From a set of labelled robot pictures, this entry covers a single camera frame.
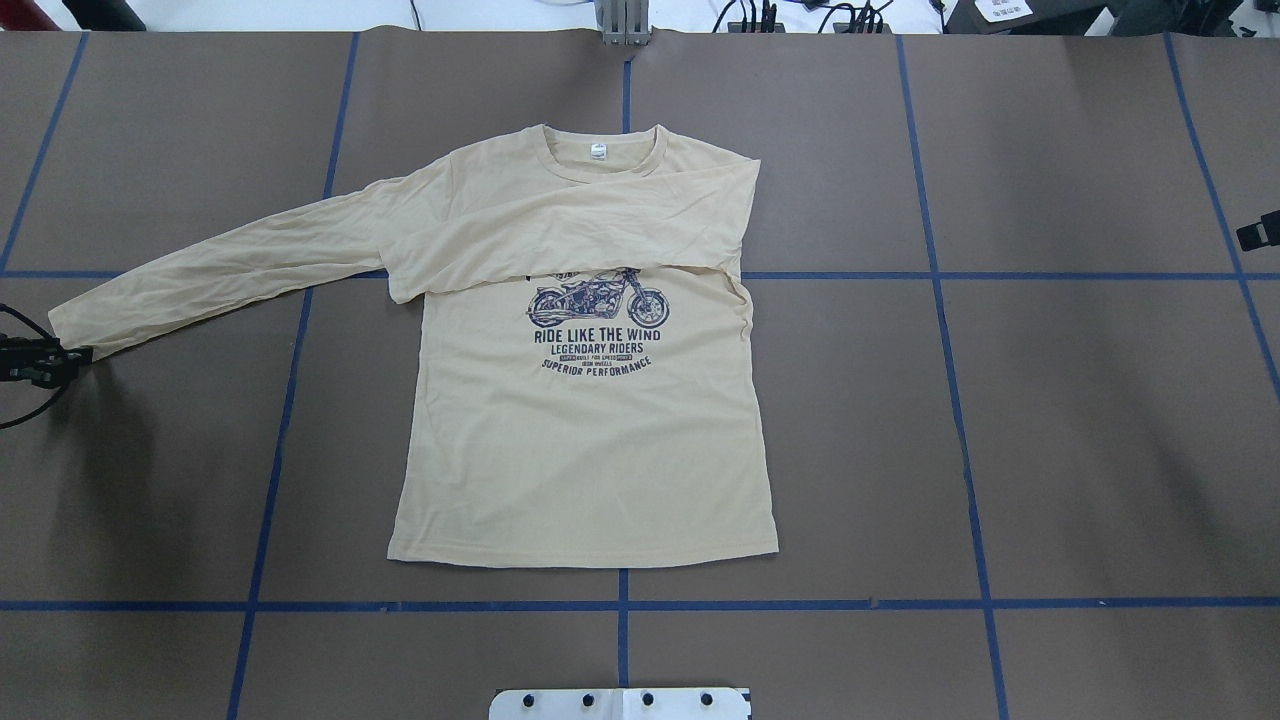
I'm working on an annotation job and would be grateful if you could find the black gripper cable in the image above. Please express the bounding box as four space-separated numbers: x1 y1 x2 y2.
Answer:
0 302 70 430

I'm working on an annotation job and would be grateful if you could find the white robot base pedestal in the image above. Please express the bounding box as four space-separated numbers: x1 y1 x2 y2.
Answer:
488 687 753 719

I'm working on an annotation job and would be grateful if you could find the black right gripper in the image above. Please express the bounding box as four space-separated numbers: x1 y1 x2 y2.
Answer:
1236 210 1280 252

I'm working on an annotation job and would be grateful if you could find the black device with label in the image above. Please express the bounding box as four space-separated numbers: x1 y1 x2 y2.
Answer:
943 1 1130 37

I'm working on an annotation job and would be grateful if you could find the aluminium frame post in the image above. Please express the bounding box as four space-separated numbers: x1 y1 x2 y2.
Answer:
591 0 652 46

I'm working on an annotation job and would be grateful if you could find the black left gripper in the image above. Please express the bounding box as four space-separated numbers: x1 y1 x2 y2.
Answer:
1 338 93 386

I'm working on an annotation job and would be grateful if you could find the cream long-sleeve printed shirt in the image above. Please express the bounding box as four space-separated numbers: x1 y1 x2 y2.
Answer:
47 126 780 569

